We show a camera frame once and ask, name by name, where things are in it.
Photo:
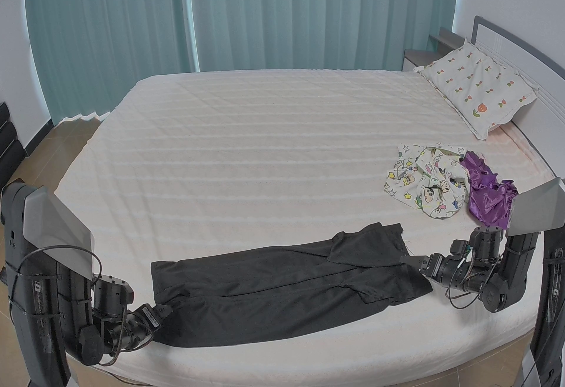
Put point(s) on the white printed garment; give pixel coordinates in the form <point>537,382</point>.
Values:
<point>423,186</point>

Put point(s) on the black chest of drawers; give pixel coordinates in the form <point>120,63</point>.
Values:
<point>9,147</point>

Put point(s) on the white printed pillow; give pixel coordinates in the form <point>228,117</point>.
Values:
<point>476,81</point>

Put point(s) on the bed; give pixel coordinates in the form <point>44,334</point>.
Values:
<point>265,120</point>

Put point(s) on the black T-shirt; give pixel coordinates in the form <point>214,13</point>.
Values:
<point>265,288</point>

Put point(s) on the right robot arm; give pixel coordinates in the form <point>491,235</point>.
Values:
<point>538,208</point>

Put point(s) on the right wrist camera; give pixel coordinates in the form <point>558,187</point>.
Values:
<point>460,249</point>

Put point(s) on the purple satin garment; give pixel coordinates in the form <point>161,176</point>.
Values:
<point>485,200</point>

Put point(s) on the blue-green curtain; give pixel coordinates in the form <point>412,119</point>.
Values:
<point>318,1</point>
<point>110,1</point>

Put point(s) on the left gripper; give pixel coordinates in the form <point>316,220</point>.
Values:
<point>150,318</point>

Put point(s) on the grey topped bedside table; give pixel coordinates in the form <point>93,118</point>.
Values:
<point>419,59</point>

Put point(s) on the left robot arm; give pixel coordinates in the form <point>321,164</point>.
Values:
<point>57,231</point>

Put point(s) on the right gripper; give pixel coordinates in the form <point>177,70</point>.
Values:
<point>439,270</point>

